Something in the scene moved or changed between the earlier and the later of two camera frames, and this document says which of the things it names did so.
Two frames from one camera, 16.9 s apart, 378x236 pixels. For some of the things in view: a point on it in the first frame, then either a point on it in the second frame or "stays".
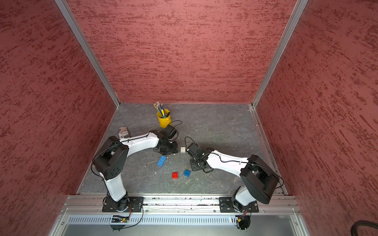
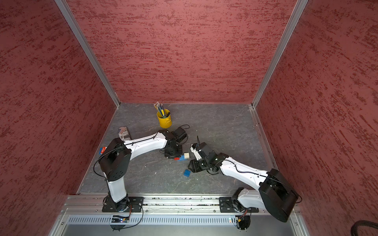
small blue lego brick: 187,172 stays
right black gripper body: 195,166 stays
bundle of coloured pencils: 160,107 stays
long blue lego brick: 161,161 -> 182,158
